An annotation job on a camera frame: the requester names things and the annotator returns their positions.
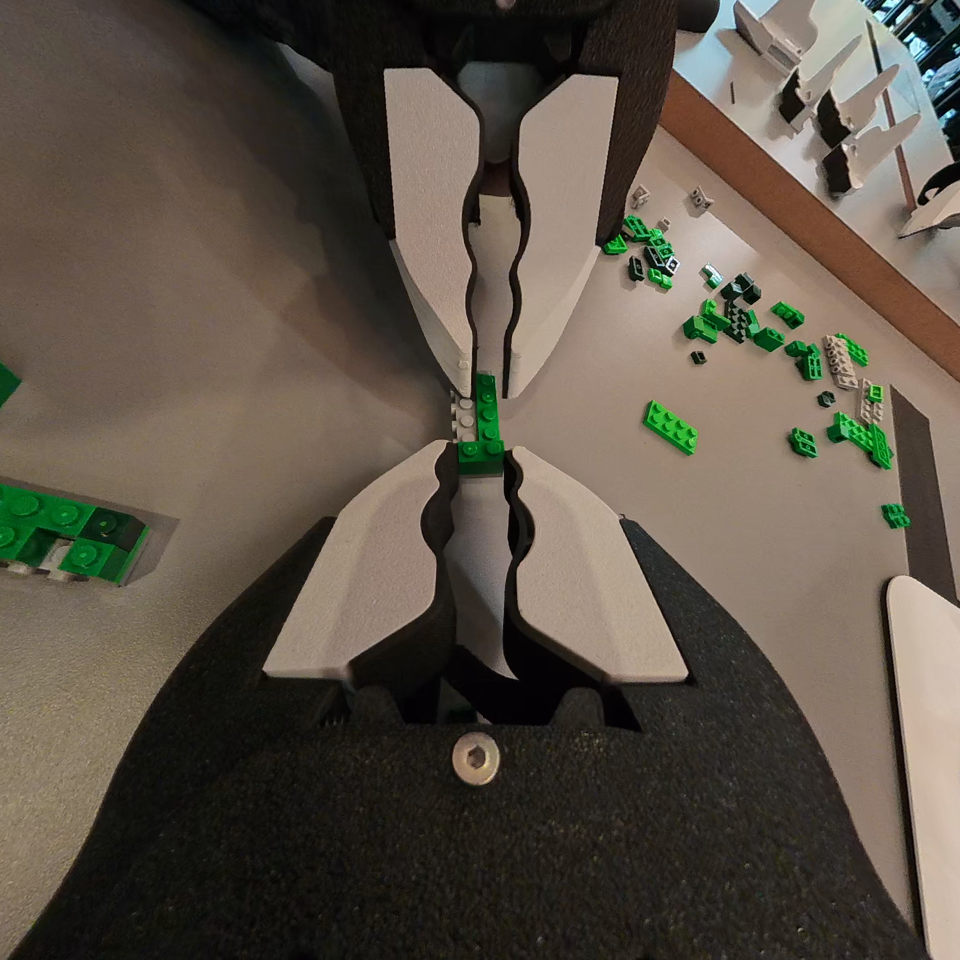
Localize group of white printed parts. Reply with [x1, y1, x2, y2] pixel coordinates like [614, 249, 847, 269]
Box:
[734, 0, 960, 241]

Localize green and grey brick assembly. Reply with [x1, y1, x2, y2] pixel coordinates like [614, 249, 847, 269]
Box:
[0, 479, 177, 589]

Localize long narrow green plate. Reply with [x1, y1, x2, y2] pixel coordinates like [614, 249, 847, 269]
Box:
[474, 371, 500, 444]

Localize short green plate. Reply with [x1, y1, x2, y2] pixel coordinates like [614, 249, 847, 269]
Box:
[456, 438, 508, 475]

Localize light grey long plate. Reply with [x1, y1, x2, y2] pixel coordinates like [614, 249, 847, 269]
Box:
[448, 358, 504, 481]

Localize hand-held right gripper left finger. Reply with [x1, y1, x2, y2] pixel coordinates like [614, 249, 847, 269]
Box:
[260, 438, 460, 686]

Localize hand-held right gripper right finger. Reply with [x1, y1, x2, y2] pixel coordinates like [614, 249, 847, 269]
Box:
[500, 445, 691, 686]

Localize pile of loose toy bricks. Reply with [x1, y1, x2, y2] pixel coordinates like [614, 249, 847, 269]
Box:
[600, 183, 914, 529]

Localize wide green flat plate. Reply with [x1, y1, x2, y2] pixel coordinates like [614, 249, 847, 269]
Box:
[641, 399, 700, 455]

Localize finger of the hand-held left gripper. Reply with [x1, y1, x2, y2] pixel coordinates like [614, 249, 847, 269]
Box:
[503, 71, 620, 399]
[383, 67, 482, 373]

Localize grey desk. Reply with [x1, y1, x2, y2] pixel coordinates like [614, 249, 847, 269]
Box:
[0, 0, 960, 960]

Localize wood edged white table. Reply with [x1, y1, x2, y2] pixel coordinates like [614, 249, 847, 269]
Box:
[659, 0, 960, 349]

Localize white mat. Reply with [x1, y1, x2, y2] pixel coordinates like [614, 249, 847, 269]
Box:
[887, 573, 960, 960]

